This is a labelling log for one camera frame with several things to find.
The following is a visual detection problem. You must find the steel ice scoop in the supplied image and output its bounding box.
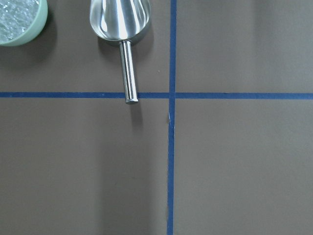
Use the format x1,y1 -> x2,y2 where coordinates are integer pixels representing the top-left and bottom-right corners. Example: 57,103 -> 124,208
89,0 -> 151,104

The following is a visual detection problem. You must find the green bowl of ice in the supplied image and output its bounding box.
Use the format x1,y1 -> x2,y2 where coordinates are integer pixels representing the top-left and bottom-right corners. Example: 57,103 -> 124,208
0,0 -> 48,47

